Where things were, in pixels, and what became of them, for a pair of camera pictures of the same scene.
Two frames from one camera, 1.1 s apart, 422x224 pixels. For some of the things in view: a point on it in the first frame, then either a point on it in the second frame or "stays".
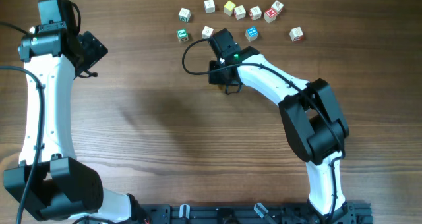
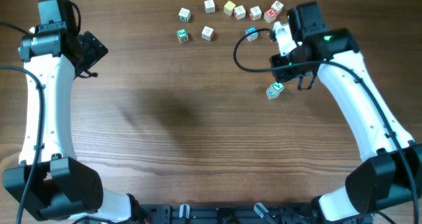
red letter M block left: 207,32 stays
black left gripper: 93,49 stays
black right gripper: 217,74 → 284,70
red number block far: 277,6 stays
